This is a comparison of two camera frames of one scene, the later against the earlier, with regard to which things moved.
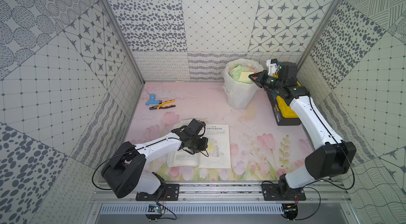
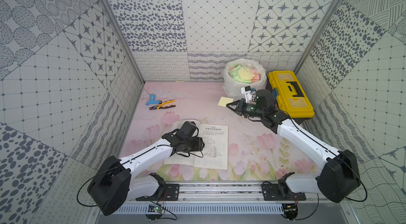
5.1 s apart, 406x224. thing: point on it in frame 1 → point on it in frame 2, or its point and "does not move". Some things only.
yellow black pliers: [160, 105] does not move
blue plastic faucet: [152, 96] does not move
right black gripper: [259, 80] → [239, 109]
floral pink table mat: [260, 149] does not move
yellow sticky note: [210, 147] → [223, 101]
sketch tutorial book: [216, 155] does not move
